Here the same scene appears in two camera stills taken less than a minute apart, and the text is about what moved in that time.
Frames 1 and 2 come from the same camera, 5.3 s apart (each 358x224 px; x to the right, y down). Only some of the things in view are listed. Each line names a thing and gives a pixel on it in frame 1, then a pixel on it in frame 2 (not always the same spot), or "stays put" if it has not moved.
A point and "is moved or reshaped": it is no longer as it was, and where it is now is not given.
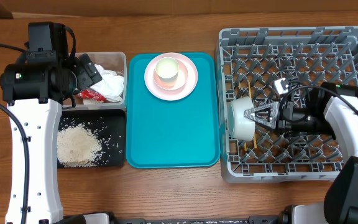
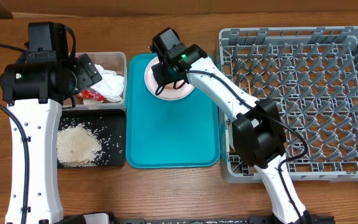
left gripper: x=86 y=71 stays put
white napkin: x=111 y=85 stays put
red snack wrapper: x=89 y=94 stays put
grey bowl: x=243 y=127 is moved or reshaped
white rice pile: x=78 y=145 stays put
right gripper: x=286 y=111 to x=160 y=81
